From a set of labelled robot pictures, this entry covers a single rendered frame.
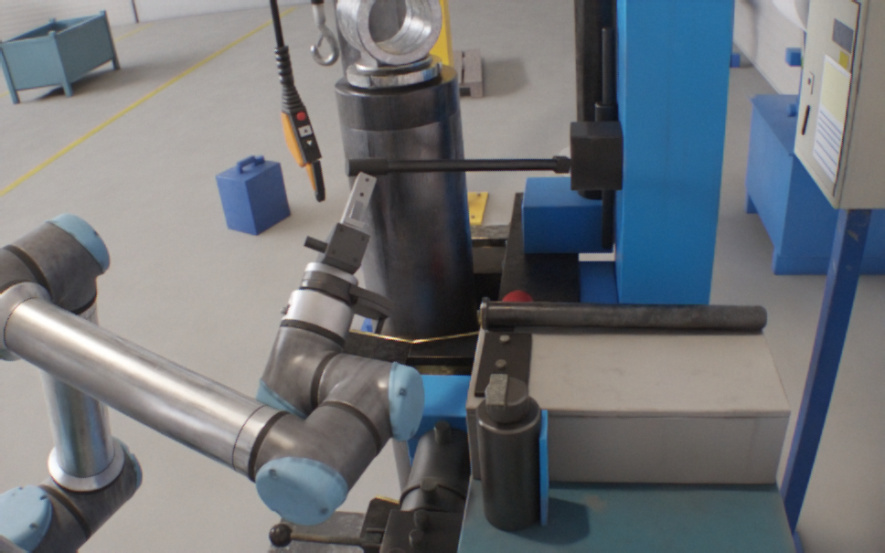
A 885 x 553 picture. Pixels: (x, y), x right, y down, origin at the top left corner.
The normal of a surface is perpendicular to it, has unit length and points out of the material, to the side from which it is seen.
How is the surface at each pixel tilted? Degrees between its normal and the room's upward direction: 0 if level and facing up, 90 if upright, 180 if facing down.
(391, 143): 90
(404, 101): 90
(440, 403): 0
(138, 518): 0
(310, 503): 91
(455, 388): 0
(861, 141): 90
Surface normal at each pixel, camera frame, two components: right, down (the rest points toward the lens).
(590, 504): -0.09, -0.86
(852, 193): -0.15, 0.51
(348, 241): 0.32, -0.23
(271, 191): 0.84, 0.21
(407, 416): 0.94, 0.07
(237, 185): -0.54, 0.47
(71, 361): -0.29, -0.07
